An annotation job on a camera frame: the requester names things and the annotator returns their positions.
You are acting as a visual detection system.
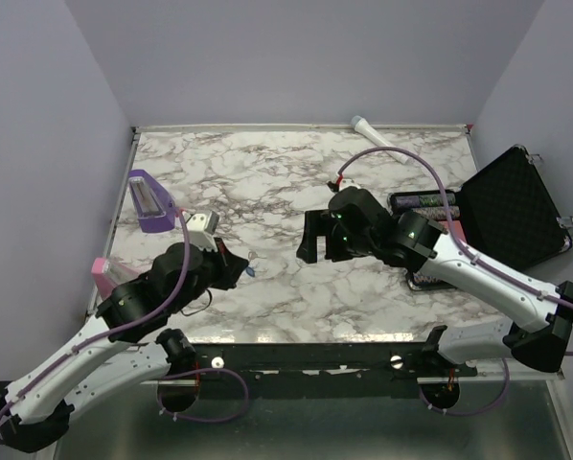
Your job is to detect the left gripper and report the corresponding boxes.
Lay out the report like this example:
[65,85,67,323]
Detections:
[169,237,250,314]

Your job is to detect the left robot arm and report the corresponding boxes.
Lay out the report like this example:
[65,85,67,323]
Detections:
[0,239,249,453]

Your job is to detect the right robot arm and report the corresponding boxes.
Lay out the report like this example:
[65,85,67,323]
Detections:
[296,187,573,376]

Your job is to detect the purple metronome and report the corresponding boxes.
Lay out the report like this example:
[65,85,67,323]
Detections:
[127,169,176,234]

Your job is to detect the white microphone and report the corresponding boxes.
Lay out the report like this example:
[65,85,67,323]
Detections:
[351,116,409,164]

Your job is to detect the pink metronome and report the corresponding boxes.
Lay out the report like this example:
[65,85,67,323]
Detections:
[91,258,139,300]

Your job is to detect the black poker chip case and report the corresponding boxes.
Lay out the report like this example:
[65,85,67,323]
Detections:
[387,145,572,271]

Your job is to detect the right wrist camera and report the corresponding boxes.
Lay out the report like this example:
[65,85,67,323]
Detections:
[335,176,360,193]

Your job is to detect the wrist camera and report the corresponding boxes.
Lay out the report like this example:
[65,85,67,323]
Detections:
[186,211,219,252]
[335,176,360,193]

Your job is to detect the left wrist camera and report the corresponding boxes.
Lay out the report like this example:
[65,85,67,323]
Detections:
[186,211,219,252]

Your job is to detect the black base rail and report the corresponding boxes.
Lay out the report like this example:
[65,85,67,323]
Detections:
[137,328,479,402]

